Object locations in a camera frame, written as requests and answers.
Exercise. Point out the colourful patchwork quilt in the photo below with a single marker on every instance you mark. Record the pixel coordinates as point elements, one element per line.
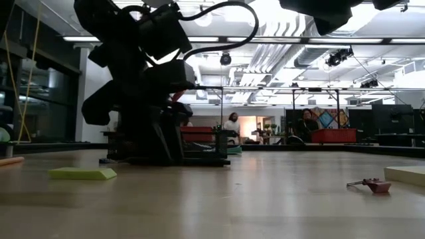
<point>332,117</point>

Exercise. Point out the black ceiling spotlights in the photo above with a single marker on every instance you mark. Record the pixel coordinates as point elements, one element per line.
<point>338,57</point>

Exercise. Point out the black aluminium table frame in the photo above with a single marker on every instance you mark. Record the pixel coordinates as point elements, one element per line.
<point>332,147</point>

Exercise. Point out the small yellow-green sticky pad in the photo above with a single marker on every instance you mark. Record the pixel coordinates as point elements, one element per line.
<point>83,173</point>

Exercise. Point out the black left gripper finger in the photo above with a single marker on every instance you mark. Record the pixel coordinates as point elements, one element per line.
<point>142,139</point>
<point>177,132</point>

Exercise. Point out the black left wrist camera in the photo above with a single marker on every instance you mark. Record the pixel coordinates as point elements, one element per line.
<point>162,30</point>

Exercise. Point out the black mesh desk organizer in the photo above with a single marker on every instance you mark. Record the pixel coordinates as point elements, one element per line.
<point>206,162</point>

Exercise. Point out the round black ceiling fixture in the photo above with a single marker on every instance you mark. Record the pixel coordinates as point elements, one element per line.
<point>225,59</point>

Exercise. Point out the silver ventilation duct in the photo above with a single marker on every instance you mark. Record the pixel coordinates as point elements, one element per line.
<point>308,58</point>

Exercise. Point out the small red clip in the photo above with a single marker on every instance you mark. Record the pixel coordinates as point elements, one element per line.
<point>378,186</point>

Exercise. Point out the small blue clip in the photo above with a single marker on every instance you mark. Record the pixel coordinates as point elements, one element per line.
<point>104,161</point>

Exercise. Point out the person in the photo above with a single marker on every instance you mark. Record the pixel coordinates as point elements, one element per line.
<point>307,127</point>
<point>232,126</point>

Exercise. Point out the large yellow sticky note pad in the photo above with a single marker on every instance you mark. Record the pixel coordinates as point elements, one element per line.
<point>405,176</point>

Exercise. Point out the pale green object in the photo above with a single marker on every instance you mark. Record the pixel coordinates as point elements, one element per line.
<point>4,136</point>

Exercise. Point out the black monitor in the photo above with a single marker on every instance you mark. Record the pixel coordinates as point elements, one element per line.
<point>391,117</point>
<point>290,119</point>

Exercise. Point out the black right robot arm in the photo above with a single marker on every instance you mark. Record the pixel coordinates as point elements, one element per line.
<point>325,13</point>

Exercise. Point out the red plastic basket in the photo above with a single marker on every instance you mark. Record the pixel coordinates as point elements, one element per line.
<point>333,136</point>
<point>199,134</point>

